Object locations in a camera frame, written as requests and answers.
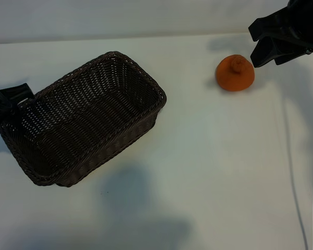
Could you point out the dark brown wicker basket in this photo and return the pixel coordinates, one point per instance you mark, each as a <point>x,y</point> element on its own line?
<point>94,125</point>

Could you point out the orange with knobby stem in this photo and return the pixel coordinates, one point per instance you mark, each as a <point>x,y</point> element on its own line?
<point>232,80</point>

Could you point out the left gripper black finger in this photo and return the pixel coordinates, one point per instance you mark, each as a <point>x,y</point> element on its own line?
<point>18,92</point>

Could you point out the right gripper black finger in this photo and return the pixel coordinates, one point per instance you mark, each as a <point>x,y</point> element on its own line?
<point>287,49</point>
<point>268,28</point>

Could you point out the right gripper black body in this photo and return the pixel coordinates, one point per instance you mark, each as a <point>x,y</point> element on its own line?
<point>305,23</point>

